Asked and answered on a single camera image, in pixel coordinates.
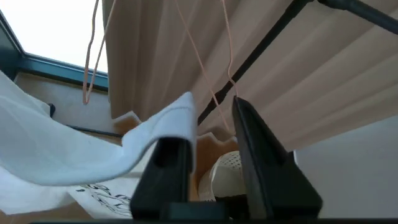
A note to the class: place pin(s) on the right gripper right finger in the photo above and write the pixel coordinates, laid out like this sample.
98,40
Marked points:
270,180

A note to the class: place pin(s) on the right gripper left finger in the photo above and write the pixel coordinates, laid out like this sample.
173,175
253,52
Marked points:
168,174

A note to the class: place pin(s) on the white printed T-shirt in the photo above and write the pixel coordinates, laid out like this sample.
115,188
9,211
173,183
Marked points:
46,149

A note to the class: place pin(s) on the white laundry basket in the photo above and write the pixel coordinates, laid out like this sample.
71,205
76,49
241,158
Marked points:
227,177

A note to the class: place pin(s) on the black clothes rack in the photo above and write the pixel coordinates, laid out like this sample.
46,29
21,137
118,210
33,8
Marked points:
256,53

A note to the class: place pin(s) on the beige curtain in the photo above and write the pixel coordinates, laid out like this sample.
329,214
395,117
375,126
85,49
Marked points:
311,77

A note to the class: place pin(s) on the window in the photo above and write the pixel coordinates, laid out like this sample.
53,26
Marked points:
46,25

